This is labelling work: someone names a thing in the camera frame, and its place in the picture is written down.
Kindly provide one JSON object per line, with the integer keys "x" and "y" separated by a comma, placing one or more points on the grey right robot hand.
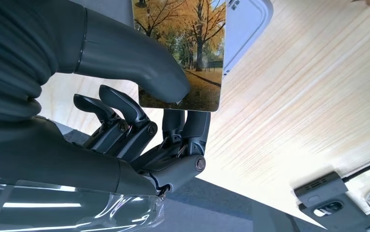
{"x": 44, "y": 153}

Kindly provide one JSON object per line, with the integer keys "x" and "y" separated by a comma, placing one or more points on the small black hub box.
{"x": 319, "y": 189}

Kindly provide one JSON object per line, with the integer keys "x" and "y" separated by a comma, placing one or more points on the black smartphone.
{"x": 348, "y": 217}

